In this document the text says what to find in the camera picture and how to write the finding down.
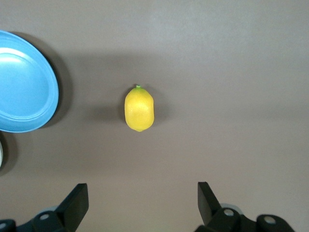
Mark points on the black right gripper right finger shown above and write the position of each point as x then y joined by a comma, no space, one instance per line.
210,212

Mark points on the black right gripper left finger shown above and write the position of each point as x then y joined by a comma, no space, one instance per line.
72,210

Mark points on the yellow lemon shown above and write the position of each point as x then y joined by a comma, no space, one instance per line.
139,111

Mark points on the beige plate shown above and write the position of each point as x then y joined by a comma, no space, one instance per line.
1,154

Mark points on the blue plate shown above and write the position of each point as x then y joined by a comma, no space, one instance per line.
24,91

